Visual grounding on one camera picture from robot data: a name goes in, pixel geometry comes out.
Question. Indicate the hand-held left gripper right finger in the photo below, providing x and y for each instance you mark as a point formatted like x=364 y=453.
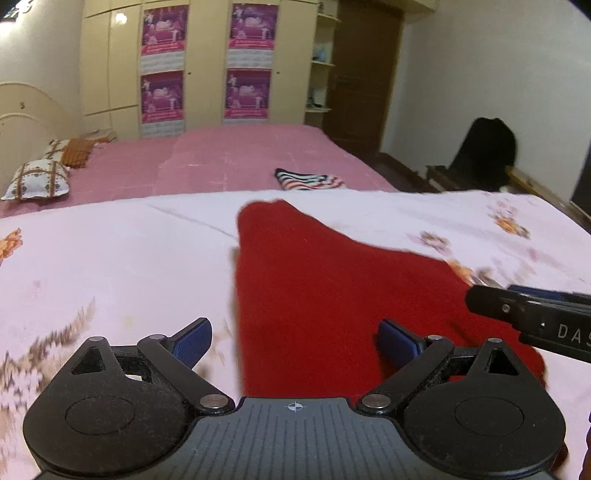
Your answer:
x=397 y=344

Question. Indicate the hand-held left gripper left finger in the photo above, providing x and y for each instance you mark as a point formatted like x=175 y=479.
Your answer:
x=191 y=344

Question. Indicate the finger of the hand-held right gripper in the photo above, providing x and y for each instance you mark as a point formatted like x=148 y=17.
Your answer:
x=494 y=304

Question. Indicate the red knit sweater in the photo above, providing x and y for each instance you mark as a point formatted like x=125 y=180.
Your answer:
x=323 y=277

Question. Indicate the pale floral bedsheet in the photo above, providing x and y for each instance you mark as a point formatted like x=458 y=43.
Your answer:
x=115 y=240

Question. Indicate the wooden furniture edge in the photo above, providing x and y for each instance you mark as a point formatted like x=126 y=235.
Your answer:
x=438 y=177

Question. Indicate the black garment on chair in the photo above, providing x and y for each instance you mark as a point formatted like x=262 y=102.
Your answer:
x=485 y=152

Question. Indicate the striped folded cloth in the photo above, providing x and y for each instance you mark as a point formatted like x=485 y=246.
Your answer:
x=309 y=180

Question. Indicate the pink bedsheet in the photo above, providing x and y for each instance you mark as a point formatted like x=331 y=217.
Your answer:
x=231 y=157

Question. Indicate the white brown patterned pillow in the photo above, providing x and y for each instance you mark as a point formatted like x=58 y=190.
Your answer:
x=55 y=148
x=37 y=180

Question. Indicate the brown wooden door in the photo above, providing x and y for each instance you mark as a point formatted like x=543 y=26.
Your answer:
x=364 y=78

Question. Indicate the cream wooden headboard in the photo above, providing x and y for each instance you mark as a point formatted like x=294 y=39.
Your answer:
x=23 y=115

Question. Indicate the cream wardrobe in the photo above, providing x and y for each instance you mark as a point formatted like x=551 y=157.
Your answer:
x=207 y=55

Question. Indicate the cream open shelf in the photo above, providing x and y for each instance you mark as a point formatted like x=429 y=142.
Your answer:
x=321 y=60

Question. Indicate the purple wall poster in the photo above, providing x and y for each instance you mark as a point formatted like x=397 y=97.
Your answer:
x=161 y=99
x=165 y=32
x=254 y=30
x=248 y=92

